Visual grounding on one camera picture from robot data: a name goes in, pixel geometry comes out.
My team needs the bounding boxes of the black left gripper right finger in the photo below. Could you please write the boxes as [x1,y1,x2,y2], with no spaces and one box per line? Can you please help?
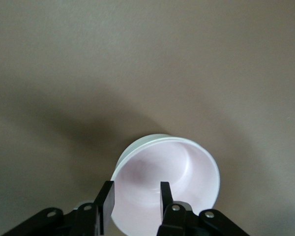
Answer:
[157,181,248,236]

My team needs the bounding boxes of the light pink bowl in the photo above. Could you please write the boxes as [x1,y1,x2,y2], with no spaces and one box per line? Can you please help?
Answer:
[110,133,221,236]

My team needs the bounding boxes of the brown table cover sheet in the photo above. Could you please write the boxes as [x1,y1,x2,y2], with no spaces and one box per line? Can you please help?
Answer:
[0,0,295,236]

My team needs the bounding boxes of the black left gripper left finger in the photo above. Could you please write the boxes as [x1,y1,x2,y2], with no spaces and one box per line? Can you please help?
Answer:
[1,180,116,236]

